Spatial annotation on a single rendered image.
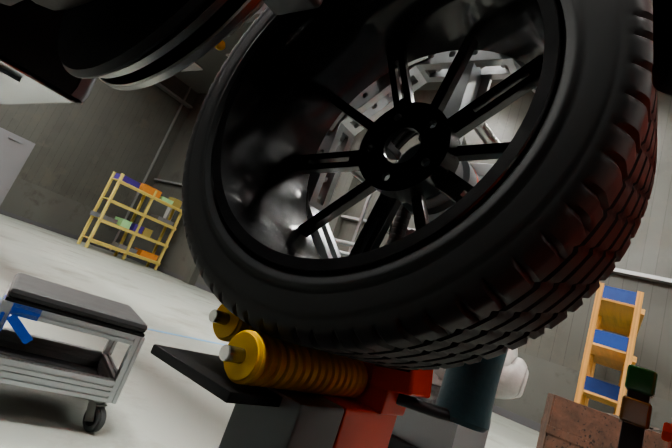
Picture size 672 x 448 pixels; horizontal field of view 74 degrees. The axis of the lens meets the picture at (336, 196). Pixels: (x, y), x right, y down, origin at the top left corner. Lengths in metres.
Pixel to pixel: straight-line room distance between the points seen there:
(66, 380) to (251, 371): 1.12
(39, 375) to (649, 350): 8.14
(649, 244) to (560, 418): 5.93
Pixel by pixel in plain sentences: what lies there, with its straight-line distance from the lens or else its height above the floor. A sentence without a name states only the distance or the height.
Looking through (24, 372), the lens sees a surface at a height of 0.13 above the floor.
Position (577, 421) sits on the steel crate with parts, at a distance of 3.49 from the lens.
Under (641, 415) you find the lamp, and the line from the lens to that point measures 0.91.
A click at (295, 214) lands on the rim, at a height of 0.71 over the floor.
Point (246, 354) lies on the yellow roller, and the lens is 0.53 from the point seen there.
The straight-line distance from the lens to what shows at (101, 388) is 1.63.
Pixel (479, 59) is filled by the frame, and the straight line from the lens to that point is 0.89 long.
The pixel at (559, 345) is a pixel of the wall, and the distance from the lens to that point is 8.73.
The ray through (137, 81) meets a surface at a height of 0.69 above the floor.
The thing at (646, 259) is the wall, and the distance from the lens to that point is 8.98.
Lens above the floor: 0.57
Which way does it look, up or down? 14 degrees up
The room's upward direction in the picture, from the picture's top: 20 degrees clockwise
